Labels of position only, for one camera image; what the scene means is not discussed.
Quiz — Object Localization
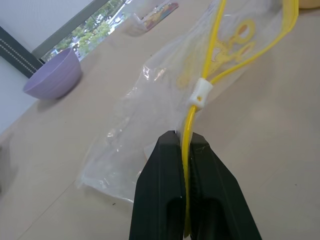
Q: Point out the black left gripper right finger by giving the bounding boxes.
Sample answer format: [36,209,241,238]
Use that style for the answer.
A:
[187,132,263,240]

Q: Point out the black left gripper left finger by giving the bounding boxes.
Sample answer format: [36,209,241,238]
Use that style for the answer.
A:
[128,130,187,240]

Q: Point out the clear yellow-zip plastic bag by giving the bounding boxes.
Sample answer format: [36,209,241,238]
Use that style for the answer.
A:
[74,0,300,205]

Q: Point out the purple plastic bowl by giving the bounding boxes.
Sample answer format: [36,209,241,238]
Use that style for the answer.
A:
[23,47,84,100]

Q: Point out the colourful printed clear box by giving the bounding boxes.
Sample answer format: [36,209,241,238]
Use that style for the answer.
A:
[126,0,180,38]

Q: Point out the black stitched panel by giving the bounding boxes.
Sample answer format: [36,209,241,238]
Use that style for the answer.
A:
[0,25,46,79]

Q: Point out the grey window frame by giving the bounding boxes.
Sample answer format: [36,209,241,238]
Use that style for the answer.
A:
[31,0,112,60]

